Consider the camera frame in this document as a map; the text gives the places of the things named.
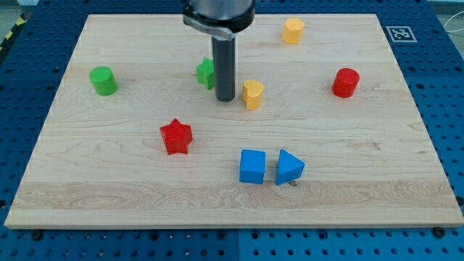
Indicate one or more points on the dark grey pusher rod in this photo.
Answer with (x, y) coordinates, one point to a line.
(224, 61)

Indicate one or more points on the green star block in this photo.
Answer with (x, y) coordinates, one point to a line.
(205, 73)

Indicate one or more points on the red star block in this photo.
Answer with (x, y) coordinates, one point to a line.
(176, 137)

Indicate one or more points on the yellow heart block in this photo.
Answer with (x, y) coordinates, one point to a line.
(253, 91)

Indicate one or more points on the yellow hexagon block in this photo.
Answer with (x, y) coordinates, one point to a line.
(293, 30)

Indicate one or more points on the blue cube block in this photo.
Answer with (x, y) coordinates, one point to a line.
(252, 166)

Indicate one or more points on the green cylinder block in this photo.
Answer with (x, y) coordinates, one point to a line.
(103, 80)

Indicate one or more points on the red cylinder block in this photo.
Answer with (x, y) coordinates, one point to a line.
(345, 82)

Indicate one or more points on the wooden board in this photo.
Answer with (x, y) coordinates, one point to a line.
(100, 161)

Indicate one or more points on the blue triangle block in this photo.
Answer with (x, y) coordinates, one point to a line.
(289, 168)

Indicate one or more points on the white fiducial marker tag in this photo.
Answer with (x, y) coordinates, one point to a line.
(401, 34)

